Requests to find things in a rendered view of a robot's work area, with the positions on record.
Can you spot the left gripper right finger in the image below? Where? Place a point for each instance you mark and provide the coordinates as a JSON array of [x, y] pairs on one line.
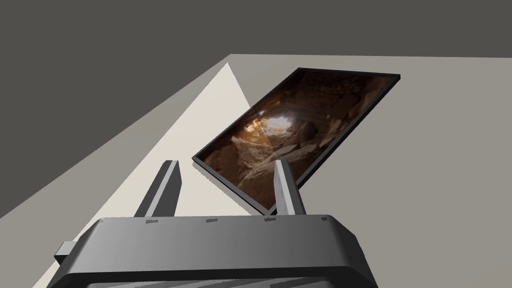
[[287, 192]]

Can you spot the black-framed brown rock picture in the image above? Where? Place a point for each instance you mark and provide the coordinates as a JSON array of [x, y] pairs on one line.
[[288, 128]]

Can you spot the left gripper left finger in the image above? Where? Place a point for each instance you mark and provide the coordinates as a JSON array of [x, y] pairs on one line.
[[160, 192]]

